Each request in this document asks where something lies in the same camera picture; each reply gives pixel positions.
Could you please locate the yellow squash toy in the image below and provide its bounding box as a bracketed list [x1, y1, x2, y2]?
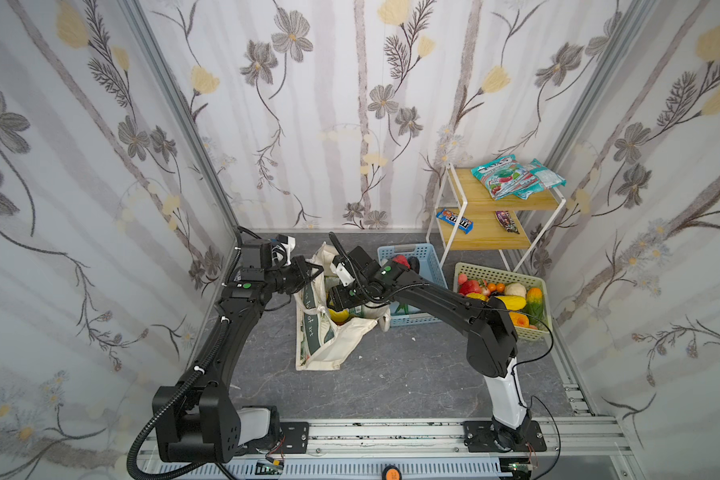
[328, 309, 352, 326]

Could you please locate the canvas tote bag floral print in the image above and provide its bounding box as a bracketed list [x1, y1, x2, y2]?
[294, 243, 391, 371]

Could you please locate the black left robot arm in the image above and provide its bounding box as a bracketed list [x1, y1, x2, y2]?
[147, 255, 313, 465]

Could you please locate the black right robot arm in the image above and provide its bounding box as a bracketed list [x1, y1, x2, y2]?
[323, 247, 532, 452]

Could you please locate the blue candy bag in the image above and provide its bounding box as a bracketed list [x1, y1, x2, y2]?
[436, 208, 474, 234]

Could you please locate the purple candy bag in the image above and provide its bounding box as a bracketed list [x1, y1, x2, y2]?
[495, 211, 519, 234]

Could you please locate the red bell pepper toy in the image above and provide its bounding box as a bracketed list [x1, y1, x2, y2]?
[392, 255, 410, 269]

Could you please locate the blue plastic basket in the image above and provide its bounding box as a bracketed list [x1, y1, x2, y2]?
[376, 242, 452, 328]

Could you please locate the red pomegranate toy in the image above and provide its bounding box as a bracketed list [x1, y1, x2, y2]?
[459, 279, 482, 296]

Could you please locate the green plastic basket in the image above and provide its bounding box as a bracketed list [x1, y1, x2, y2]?
[453, 262, 552, 341]

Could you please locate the white garlic bulb toy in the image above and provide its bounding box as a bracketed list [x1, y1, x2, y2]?
[504, 282, 527, 298]

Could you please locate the orange mango toy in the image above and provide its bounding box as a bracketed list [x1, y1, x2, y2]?
[509, 311, 530, 328]

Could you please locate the orange green papaya toy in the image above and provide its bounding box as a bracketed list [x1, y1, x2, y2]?
[525, 287, 545, 321]

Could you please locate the teal snack packet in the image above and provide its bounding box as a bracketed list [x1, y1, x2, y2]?
[470, 154, 566, 200]

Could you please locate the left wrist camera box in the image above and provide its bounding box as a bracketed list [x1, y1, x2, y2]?
[237, 234, 296, 271]

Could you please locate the black corrugated cable hose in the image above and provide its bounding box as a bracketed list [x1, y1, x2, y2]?
[125, 317, 229, 480]

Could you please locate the white wire wooden shelf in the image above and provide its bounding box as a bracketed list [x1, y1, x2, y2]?
[426, 165, 567, 272]

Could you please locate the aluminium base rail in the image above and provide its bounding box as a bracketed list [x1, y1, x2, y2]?
[137, 413, 643, 480]

